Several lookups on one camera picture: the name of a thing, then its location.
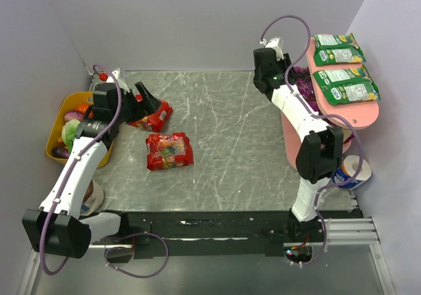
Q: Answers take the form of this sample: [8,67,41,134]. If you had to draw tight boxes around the purple candy bag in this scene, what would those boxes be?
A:
[293,67,316,102]
[307,101,354,144]

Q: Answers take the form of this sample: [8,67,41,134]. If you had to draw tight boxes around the green candy bag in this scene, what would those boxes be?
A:
[312,65,381,105]
[313,33,366,67]

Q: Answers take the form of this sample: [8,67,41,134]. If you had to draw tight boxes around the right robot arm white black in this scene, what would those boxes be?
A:
[253,48,343,222]

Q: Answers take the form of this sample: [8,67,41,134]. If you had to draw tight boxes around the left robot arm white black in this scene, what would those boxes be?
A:
[22,82,160,259]

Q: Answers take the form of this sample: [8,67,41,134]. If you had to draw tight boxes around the red candy bag upper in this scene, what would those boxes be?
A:
[127,94,173,132]

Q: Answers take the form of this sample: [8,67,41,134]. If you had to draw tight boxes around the red candy bag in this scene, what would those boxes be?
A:
[145,132,194,171]
[127,94,173,132]

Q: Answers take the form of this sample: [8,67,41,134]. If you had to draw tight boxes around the red candy bag lower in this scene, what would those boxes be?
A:
[145,132,194,171]

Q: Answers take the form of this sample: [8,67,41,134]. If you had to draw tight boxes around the orange toy fruit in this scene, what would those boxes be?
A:
[76,104,93,119]

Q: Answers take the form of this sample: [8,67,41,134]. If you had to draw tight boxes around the purple toy onion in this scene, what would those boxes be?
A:
[64,110,84,122]

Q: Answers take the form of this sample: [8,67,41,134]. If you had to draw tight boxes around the yellow basket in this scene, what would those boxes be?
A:
[45,92,93,165]

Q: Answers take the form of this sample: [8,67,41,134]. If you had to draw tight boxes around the green toy cabbage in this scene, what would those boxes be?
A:
[61,119,80,152]

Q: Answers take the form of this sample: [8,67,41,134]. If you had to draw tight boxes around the purple toy eggplant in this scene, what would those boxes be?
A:
[51,147,70,159]

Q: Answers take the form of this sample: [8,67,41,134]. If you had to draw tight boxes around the beige cloth bag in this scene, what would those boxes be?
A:
[80,180,104,216]

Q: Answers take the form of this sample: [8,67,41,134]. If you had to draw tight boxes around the toilet paper roll blue wrapper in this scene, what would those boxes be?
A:
[332,155,372,190]

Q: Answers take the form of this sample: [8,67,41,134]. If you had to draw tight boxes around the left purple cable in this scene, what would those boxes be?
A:
[38,64,170,279]

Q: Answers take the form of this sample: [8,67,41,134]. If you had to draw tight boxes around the purple cable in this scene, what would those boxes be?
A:
[259,14,365,269]
[38,64,170,279]

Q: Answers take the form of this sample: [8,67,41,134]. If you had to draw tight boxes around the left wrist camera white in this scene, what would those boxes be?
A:
[99,68,129,92]

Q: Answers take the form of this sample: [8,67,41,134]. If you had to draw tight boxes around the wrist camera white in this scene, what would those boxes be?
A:
[99,68,129,92]
[260,37,284,61]

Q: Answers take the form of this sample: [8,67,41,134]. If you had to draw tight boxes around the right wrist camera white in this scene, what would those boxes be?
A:
[260,37,284,61]

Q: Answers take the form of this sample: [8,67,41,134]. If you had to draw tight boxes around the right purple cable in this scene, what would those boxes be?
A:
[259,14,365,269]

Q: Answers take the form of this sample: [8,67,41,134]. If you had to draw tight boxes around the aluminium frame rail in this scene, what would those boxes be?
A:
[89,210,378,247]

